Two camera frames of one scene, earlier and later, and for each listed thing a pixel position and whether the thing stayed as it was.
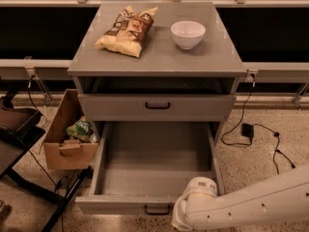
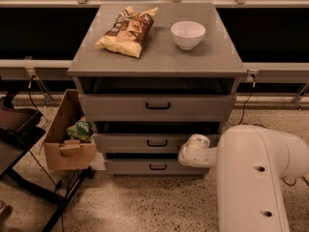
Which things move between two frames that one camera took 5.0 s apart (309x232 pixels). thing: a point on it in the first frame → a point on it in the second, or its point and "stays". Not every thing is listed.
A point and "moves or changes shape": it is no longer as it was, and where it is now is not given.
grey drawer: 144,167 moves or changes shape
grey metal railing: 39,69 stays
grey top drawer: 156,107 stays
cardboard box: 62,152 stays
